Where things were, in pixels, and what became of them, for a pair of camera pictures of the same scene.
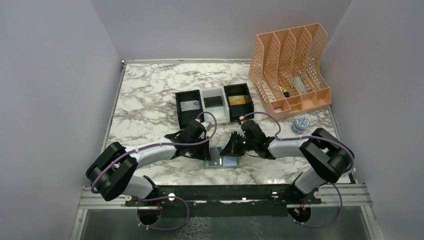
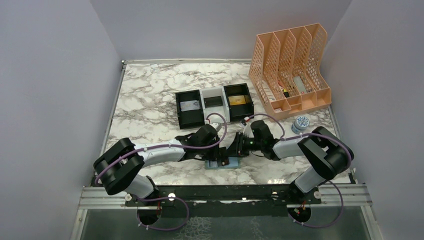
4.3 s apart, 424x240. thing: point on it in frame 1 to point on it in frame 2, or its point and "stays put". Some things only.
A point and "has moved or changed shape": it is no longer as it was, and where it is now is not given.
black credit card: (213, 101) stays put
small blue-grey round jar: (300, 124) stays put
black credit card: (216, 159) has moved or changed shape
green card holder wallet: (218, 161) stays put
